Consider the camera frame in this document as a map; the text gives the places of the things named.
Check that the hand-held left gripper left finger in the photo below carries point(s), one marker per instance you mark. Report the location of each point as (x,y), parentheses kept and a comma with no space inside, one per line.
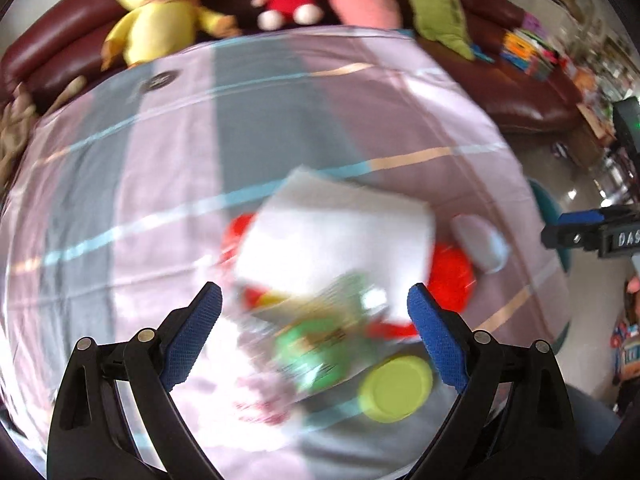
(192,335)

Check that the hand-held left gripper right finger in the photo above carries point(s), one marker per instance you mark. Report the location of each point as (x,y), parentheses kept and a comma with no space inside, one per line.
(440,340)

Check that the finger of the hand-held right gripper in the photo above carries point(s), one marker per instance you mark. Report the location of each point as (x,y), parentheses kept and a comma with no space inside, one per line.
(565,235)

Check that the yellow-green round lid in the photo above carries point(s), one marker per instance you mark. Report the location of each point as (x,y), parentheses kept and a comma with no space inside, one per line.
(395,387)

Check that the white plastic bag red print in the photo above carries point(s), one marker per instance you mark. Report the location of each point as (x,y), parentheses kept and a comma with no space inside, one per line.
(260,385)

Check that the white red-rimmed lid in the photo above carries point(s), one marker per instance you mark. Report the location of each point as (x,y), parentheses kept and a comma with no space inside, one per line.
(480,242)

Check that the green round snack packet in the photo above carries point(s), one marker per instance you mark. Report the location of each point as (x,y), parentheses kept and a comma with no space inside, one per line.
(310,355)

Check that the white paper napkin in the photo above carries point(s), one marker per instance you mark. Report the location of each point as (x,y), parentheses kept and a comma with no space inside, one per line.
(340,240)

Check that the person's right hand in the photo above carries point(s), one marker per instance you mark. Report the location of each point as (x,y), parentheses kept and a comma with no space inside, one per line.
(634,285)

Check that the teal round stool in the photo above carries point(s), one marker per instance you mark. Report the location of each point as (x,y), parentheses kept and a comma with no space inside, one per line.
(545,205)

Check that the colourful floor toy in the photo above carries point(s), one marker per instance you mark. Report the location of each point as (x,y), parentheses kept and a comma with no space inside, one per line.
(627,352)

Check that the dark red leather sofa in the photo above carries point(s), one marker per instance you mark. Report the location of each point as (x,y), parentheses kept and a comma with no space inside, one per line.
(520,90)

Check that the plaid pink grey cloth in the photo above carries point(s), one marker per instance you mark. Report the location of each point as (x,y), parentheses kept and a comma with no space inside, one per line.
(150,160)

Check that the colourful toy box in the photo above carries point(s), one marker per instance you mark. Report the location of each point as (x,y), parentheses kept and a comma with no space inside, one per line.
(527,52)

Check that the green dinosaur plush toy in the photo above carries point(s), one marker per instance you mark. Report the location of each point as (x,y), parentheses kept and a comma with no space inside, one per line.
(435,5)

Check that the brown deer plush toy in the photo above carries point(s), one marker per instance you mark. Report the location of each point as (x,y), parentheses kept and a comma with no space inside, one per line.
(15,130)

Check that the yellow chick plush toy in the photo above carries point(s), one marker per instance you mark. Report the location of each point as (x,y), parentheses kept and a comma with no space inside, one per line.
(155,15)

